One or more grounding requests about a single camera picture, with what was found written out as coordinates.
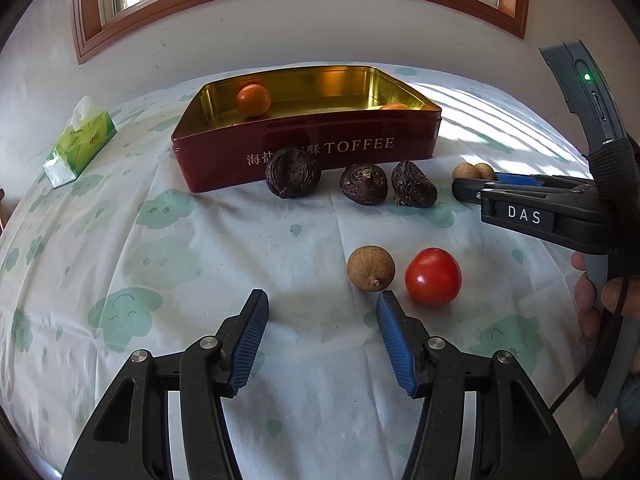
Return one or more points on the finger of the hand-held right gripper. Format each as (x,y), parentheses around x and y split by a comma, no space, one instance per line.
(470,191)
(517,179)

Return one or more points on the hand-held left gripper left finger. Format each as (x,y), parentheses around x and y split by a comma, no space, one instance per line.
(247,345)

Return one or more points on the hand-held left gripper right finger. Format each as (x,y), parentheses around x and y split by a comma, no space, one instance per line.
(397,345)

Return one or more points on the tan longan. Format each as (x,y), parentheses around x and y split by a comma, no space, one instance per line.
(484,170)
(462,171)
(371,270)

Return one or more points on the dark brown water chestnut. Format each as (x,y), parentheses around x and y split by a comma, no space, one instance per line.
(292,172)
(412,185)
(364,182)

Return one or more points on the red tomato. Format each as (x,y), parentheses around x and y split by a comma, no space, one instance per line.
(432,276)

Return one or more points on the red and gold tin box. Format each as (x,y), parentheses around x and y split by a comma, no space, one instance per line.
(410,135)

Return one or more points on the orange mandarin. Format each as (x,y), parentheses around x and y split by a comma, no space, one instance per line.
(253,99)
(395,106)

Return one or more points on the person's right hand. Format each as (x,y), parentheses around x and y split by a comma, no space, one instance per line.
(586,295)

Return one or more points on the green tissue pack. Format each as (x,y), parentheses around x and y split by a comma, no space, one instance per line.
(80,142)

